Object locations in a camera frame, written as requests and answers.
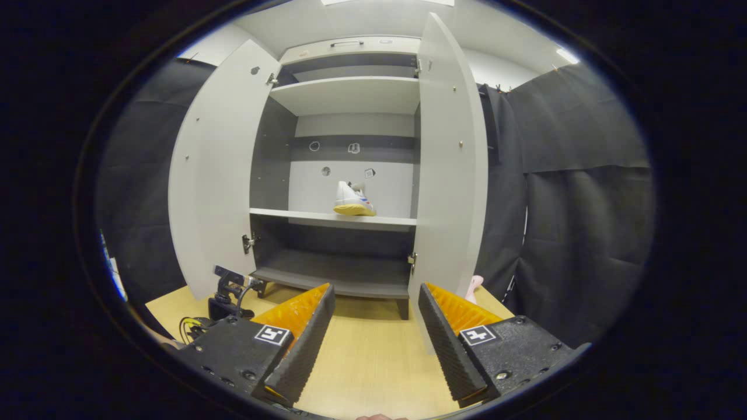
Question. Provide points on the grey shoe cabinet door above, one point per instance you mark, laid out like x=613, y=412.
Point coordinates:
x=449, y=175
x=216, y=175

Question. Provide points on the white shoe yellow sole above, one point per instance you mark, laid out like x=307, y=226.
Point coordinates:
x=353, y=201

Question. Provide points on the pink green plush toy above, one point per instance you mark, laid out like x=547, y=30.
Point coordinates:
x=474, y=286

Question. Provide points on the black backdrop cloth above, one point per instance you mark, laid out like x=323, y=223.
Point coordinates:
x=583, y=233

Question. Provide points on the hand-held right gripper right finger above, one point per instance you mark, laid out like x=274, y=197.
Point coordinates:
x=446, y=344

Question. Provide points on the small ceiling light panel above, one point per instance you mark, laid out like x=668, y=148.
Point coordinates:
x=567, y=56

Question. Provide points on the grey shoe cabinet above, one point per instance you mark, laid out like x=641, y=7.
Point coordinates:
x=350, y=96

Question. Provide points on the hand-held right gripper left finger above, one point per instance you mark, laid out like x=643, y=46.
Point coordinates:
x=303, y=344

